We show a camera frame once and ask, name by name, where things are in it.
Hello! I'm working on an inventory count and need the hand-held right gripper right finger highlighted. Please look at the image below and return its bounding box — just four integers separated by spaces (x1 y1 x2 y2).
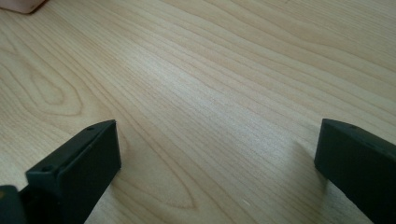
314 118 396 224

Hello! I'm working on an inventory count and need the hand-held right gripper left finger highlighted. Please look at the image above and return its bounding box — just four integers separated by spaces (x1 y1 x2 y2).
19 119 122 224

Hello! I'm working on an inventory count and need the pink object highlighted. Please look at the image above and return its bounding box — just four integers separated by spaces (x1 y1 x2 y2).
0 0 49 15

